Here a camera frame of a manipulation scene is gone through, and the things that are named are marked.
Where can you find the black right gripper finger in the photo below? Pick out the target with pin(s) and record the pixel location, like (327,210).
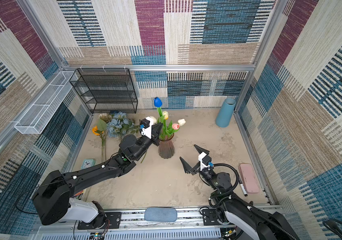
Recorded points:
(201,150)
(186,166)

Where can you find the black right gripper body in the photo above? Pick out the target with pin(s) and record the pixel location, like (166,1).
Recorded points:
(198,167)

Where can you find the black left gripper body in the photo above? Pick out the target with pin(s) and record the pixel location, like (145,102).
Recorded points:
(154,141)

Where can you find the cream tulip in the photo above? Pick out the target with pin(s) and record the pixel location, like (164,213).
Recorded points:
(153,119)

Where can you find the yellow tulip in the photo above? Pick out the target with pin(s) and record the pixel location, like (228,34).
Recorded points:
(165,114)

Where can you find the pink tulip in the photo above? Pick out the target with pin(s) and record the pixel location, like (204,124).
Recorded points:
(169,130)

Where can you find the red ribbed glass vase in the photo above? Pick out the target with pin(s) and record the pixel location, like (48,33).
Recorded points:
(166,147)

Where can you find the white tulip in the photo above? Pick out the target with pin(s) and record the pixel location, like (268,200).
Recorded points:
(181,121)

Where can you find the teal cylindrical vase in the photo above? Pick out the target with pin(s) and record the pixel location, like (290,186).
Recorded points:
(225,114)

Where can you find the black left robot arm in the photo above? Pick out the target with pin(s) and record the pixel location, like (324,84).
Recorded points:
(54,199)

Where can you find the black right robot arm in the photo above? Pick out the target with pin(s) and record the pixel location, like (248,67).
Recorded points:
(230,208)

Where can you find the blue hydrangea flower bunch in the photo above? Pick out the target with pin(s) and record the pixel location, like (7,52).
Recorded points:
(120,126)

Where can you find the blue grey sponge pad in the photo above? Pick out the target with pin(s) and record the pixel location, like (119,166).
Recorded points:
(160,214)

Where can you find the black marker pen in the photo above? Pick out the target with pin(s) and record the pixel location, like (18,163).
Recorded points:
(242,187)

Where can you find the orange and beige flower sprig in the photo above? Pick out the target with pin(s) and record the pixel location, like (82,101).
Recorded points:
(101,130)

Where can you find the pink case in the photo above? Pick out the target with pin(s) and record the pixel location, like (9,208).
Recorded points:
(249,178)

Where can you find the small teal box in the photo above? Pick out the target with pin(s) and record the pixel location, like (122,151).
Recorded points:
(87,163)

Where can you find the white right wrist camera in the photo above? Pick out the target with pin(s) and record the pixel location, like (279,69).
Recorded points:
(205,161)

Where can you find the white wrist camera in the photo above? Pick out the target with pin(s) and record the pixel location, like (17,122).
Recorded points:
(146,127)
(205,161)

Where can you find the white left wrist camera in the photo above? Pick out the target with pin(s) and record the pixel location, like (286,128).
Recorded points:
(146,127)

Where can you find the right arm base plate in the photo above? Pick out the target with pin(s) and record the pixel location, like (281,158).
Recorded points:
(213,217)

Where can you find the black wire shelf rack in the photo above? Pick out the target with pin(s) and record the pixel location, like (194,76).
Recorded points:
(108,90)

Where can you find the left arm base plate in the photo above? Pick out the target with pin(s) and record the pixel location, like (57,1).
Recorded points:
(109,220)

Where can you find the white wire mesh basket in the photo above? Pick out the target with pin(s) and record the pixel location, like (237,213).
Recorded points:
(39,114)

